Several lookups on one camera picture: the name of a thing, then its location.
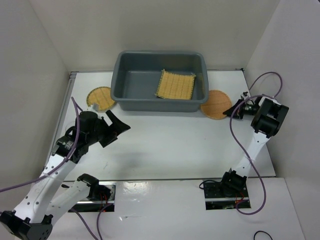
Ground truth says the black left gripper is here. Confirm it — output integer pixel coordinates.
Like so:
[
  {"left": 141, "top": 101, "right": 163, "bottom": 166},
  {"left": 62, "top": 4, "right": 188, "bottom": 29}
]
[{"left": 86, "top": 109, "right": 131, "bottom": 147}]

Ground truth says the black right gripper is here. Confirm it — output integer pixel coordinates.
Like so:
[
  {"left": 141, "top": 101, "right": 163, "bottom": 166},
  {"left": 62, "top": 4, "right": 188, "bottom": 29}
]
[{"left": 223, "top": 98, "right": 259, "bottom": 120}]

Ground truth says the round orange woven coaster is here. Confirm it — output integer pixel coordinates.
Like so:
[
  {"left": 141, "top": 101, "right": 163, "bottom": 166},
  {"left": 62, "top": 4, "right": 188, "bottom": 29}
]
[{"left": 200, "top": 90, "right": 232, "bottom": 120}]

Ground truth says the round bamboo coaster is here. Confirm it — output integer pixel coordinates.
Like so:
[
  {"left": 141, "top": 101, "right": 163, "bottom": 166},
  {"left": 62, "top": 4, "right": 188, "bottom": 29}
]
[{"left": 86, "top": 86, "right": 116, "bottom": 112}]

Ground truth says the square bamboo mat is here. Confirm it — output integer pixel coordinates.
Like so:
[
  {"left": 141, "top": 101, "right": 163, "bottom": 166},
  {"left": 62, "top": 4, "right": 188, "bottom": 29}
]
[{"left": 155, "top": 69, "right": 196, "bottom": 100}]

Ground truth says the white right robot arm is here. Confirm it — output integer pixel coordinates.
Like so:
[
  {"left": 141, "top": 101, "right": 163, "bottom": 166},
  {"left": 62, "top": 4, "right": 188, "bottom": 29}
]
[{"left": 219, "top": 95, "right": 289, "bottom": 197}]

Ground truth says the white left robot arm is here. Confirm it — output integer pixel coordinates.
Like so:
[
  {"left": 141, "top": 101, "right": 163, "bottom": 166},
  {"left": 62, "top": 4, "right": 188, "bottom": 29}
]
[{"left": 0, "top": 110, "right": 130, "bottom": 240}]

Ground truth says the grey plastic bin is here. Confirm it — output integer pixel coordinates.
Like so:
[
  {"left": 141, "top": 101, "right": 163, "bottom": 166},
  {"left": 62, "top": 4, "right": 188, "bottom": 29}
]
[{"left": 110, "top": 50, "right": 209, "bottom": 113}]

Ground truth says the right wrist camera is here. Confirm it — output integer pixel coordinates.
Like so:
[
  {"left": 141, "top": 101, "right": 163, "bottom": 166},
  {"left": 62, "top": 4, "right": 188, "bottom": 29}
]
[{"left": 240, "top": 91, "right": 250, "bottom": 100}]

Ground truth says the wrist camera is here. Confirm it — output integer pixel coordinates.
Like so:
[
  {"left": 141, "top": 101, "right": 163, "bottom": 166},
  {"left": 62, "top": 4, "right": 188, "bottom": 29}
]
[
  {"left": 240, "top": 91, "right": 250, "bottom": 100},
  {"left": 88, "top": 103, "right": 105, "bottom": 119}
]

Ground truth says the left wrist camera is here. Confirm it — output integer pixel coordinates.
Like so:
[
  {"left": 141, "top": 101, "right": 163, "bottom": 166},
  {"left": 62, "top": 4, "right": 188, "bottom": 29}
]
[{"left": 88, "top": 103, "right": 105, "bottom": 119}]

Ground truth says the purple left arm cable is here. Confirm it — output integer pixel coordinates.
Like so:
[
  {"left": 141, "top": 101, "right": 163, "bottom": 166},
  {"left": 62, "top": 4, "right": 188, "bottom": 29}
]
[{"left": 0, "top": 96, "right": 102, "bottom": 240}]

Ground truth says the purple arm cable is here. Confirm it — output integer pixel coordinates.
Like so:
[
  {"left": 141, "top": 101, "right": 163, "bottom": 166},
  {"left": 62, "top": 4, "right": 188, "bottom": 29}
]
[
  {"left": 229, "top": 71, "right": 285, "bottom": 215},
  {"left": 0, "top": 96, "right": 102, "bottom": 240}
]

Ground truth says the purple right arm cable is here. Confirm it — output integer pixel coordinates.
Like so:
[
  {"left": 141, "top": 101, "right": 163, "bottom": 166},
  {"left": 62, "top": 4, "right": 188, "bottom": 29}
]
[{"left": 229, "top": 71, "right": 285, "bottom": 215}]

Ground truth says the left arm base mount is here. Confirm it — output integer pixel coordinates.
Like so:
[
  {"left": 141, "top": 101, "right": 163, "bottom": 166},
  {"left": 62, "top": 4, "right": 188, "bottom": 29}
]
[{"left": 72, "top": 181, "right": 117, "bottom": 213}]

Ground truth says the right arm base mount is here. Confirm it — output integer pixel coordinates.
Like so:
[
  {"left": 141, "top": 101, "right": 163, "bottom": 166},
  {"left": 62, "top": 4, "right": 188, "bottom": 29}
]
[{"left": 199, "top": 170, "right": 251, "bottom": 210}]

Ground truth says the black cable loop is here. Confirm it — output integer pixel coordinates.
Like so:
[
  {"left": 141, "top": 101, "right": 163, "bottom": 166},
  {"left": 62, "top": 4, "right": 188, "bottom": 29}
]
[{"left": 253, "top": 230, "right": 273, "bottom": 240}]

